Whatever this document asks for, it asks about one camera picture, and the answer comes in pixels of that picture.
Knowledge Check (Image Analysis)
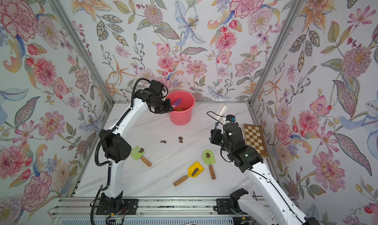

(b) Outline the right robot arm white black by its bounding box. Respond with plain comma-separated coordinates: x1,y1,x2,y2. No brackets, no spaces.
210,123,319,225

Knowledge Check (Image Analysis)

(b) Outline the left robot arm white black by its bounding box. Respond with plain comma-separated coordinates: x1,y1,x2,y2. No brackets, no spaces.
94,78,173,212

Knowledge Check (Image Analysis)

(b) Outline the brown white chessboard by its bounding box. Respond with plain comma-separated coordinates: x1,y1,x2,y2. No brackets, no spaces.
243,124,268,158

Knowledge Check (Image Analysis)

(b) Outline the white blue brush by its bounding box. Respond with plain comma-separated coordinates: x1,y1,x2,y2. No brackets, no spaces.
215,105,228,128

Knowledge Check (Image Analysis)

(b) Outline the yellow scoop wooden handle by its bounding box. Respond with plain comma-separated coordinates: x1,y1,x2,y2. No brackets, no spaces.
173,162,204,187

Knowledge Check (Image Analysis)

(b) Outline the pink plastic bucket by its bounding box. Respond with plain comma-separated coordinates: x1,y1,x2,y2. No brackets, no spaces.
167,91,195,126

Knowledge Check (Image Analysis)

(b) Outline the purple trowel pink handle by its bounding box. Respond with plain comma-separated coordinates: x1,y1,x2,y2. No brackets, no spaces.
172,99,182,108

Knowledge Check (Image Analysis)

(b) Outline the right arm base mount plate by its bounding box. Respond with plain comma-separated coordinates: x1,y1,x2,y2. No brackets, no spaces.
213,197,250,215

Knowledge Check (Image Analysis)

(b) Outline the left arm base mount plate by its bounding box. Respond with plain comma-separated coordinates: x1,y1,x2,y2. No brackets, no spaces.
95,199,138,215

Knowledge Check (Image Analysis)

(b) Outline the green trowel wooden handle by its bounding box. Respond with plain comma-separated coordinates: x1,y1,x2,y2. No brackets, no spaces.
203,150,216,180

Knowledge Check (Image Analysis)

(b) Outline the green hand rake wooden handle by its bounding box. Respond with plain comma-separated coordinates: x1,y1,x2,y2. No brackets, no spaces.
131,146,152,167

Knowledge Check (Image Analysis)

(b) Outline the aluminium rail frame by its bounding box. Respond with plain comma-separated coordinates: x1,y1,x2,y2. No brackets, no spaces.
48,196,269,225

